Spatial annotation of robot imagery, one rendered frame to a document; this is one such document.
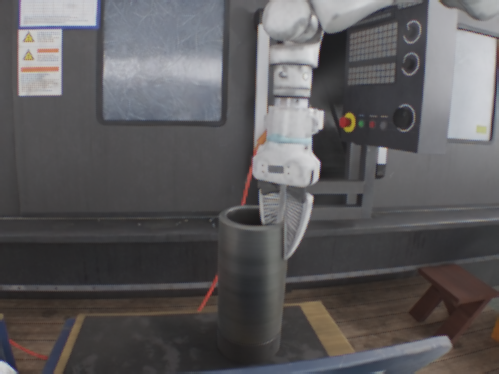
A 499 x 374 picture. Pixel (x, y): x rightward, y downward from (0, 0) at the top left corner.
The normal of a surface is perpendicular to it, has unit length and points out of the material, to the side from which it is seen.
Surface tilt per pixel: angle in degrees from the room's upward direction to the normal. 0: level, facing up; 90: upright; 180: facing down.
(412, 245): 90
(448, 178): 86
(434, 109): 88
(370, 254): 90
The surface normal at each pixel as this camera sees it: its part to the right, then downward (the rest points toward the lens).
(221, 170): 0.19, 0.18
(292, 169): -0.55, 0.18
